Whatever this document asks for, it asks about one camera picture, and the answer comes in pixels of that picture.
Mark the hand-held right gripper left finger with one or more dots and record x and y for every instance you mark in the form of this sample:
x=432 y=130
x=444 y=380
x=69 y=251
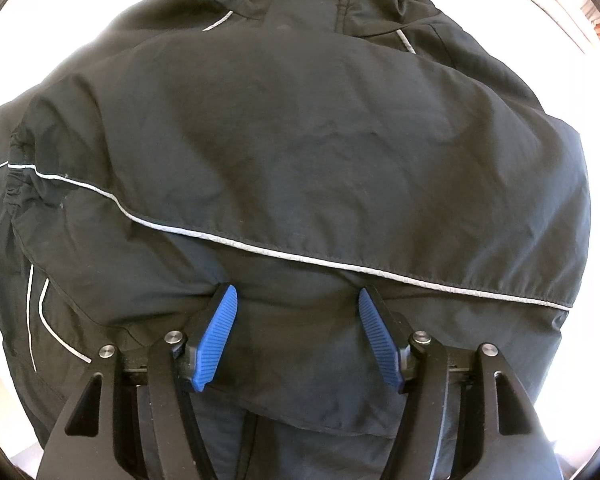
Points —
x=215 y=340

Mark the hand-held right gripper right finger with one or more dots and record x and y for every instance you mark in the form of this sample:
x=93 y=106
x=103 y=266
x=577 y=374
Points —
x=380 y=340

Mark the black jacket with reflective piping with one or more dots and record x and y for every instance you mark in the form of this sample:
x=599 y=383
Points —
x=300 y=160

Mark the bed with white patterned sheet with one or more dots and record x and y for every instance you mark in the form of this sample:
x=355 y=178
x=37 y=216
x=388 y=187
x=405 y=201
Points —
x=30 y=35

